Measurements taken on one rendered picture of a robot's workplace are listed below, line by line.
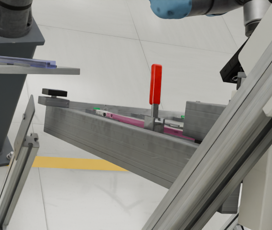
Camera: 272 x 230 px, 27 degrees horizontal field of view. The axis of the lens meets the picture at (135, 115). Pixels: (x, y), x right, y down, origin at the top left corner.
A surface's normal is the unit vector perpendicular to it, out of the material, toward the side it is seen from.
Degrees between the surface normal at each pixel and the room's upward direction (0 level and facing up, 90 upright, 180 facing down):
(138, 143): 90
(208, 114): 90
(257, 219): 90
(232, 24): 0
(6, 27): 72
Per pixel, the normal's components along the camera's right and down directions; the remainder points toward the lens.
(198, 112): -0.91, -0.08
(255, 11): -0.59, -0.14
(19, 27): 0.65, 0.48
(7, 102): 0.44, 0.74
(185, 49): 0.36, -0.66
